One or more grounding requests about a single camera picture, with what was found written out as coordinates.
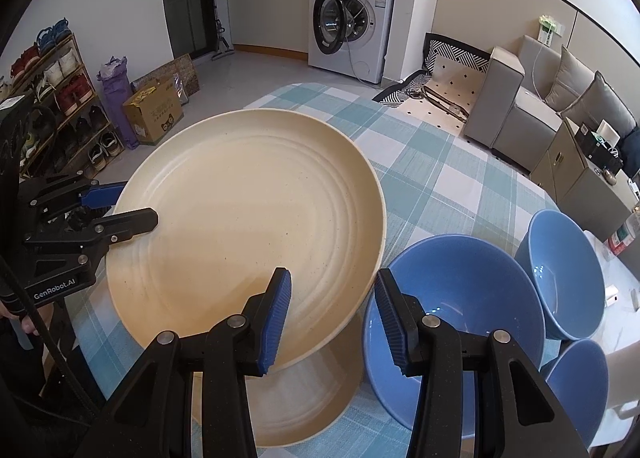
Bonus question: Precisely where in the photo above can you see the blue bowl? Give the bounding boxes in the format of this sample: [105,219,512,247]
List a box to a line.
[515,210,605,341]
[540,339,608,448]
[362,235,546,429]

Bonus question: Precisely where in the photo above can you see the cream plate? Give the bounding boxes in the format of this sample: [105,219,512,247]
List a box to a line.
[192,311,366,448]
[106,108,386,369]

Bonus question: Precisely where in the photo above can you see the kitchen counter cabinets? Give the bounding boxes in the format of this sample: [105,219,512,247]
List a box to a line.
[228,0,310,60]

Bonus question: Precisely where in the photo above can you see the left hand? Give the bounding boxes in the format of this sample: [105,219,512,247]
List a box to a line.
[0,303,39,335]

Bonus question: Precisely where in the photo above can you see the shoe rack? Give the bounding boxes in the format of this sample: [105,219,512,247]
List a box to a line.
[10,32,124,179]

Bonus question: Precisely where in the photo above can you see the cardboard box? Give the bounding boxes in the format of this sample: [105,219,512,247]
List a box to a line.
[122,77,183,145]

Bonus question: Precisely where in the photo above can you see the purple bag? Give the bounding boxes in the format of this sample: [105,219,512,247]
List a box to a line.
[96,57,139,150]

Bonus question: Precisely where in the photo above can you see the white marble side table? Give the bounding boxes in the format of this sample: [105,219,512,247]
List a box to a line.
[584,230,639,447]

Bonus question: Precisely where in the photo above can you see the plastic water bottle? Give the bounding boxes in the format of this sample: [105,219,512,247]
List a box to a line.
[608,207,640,255]

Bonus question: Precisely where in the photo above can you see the grey nightstand cabinet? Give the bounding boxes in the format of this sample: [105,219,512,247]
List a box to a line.
[530,120,639,241]

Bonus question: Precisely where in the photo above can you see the black organizer box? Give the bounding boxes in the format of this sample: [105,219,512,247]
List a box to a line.
[575,123,623,175]

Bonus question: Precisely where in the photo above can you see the grey sofa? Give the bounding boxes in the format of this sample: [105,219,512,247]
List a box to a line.
[463,35,562,172]

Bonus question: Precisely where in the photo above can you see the dark grey cushion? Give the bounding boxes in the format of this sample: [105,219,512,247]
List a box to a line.
[561,71,637,139]

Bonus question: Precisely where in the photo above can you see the white washing machine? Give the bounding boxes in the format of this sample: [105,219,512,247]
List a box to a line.
[308,0,394,85]

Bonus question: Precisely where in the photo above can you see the patterned floor mat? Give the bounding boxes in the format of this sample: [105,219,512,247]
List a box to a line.
[374,33,490,136]

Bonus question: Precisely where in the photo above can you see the light grey cushion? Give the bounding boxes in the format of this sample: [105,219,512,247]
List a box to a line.
[544,47,594,112]

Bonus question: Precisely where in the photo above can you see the black cable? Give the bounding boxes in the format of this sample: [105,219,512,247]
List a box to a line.
[0,256,106,419]

